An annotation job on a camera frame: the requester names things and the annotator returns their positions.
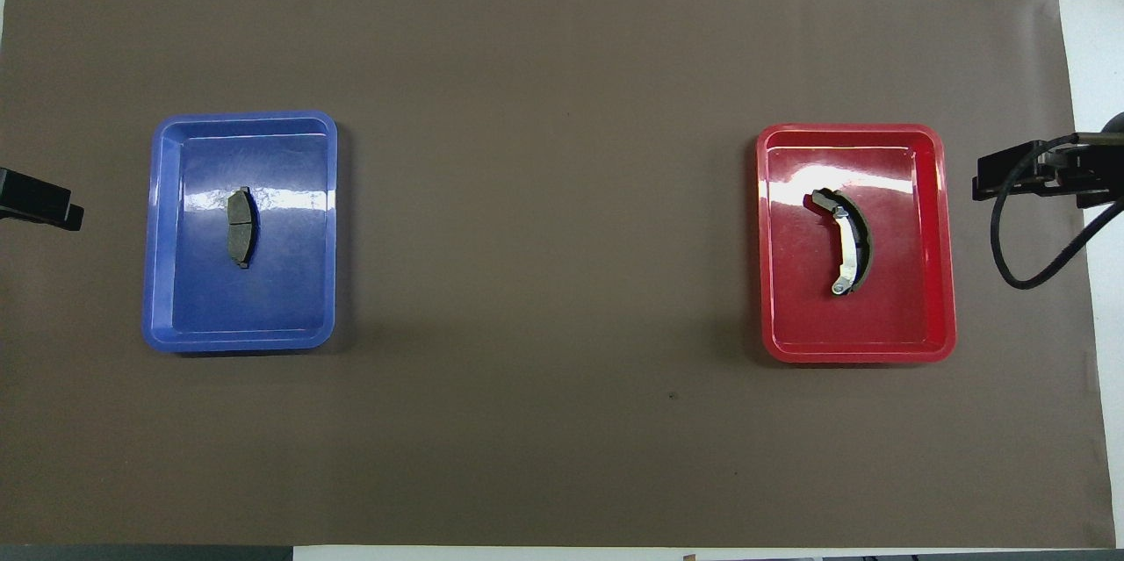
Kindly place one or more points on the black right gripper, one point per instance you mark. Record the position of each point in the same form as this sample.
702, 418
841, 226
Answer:
1093, 170

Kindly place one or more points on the curved brake shoe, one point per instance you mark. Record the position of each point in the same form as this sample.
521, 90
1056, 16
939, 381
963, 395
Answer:
847, 249

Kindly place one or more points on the dark brake pad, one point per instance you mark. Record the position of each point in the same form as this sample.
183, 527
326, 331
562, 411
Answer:
239, 232

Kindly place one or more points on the red plastic tray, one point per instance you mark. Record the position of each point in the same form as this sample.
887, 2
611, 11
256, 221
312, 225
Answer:
896, 315

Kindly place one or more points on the blue plastic tray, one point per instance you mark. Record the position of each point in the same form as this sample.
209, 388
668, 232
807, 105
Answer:
281, 298

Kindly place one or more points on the brown table mat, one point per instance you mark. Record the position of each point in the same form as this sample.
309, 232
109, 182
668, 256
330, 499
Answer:
562, 280

